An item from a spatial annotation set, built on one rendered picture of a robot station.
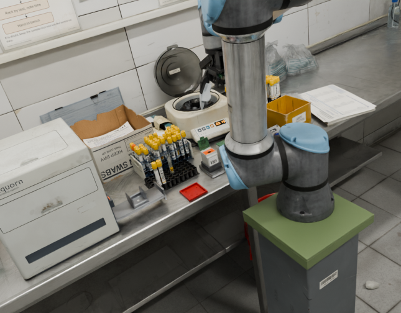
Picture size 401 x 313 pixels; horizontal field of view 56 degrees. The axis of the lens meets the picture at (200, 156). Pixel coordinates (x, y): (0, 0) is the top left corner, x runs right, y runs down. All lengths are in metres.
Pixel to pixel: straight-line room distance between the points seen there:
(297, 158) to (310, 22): 1.46
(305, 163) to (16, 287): 0.81
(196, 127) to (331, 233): 0.72
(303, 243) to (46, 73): 1.13
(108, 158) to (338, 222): 0.79
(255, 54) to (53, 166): 0.56
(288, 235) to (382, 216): 1.51
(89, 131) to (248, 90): 0.96
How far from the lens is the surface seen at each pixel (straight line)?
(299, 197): 0.98
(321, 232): 0.98
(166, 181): 1.25
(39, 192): 1.02
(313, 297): 1.13
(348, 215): 1.04
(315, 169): 0.94
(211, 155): 1.25
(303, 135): 0.92
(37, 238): 1.08
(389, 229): 2.37
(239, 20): 0.70
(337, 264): 1.14
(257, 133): 0.84
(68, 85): 1.62
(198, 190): 1.21
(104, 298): 1.85
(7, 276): 1.21
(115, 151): 1.37
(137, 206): 1.15
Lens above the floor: 1.58
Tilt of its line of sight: 30 degrees down
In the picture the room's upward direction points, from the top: 12 degrees counter-clockwise
